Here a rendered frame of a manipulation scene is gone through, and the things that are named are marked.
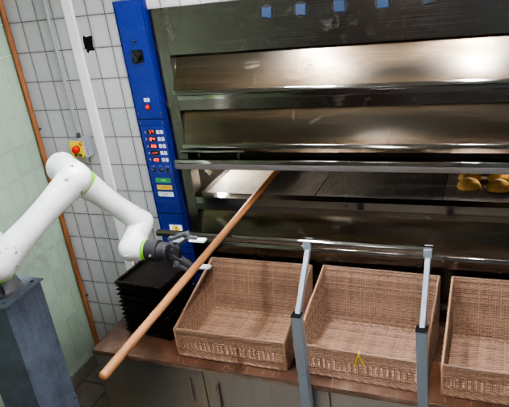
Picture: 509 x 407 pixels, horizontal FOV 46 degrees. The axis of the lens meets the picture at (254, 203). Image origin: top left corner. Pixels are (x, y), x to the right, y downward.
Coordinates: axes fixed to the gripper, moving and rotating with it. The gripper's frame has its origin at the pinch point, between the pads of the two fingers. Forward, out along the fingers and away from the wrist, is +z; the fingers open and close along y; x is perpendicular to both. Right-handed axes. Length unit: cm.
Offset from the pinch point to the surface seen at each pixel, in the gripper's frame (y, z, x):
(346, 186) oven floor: 2, 41, -76
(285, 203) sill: 3, 15, -58
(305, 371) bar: 51, 38, 3
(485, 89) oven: -49, 103, -56
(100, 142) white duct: -28, -81, -57
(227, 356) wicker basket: 59, -3, -9
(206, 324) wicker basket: 61, -25, -33
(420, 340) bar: 28, 84, 3
